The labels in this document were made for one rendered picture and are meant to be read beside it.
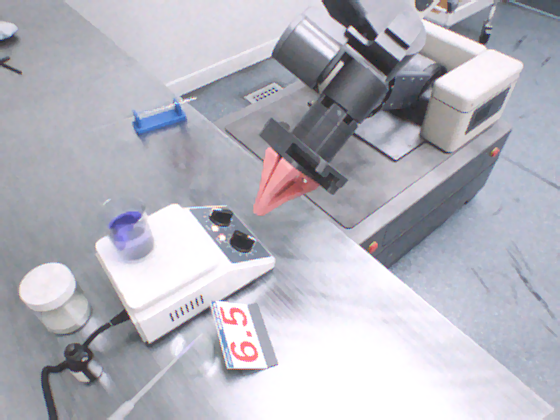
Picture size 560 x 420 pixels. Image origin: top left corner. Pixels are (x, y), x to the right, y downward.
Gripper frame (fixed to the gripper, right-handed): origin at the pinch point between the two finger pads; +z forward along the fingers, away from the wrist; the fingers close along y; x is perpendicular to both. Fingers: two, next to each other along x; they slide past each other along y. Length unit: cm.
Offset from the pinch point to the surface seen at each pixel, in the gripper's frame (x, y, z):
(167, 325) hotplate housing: -0.8, 0.5, 18.7
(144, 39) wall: 67, -155, 2
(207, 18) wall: 88, -157, -23
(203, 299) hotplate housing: 1.8, 0.5, 14.1
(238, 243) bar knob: 5.3, -3.2, 6.9
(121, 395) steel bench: -3.7, 3.8, 26.8
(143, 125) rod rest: 9.5, -40.7, 7.8
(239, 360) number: 2.2, 9.6, 15.0
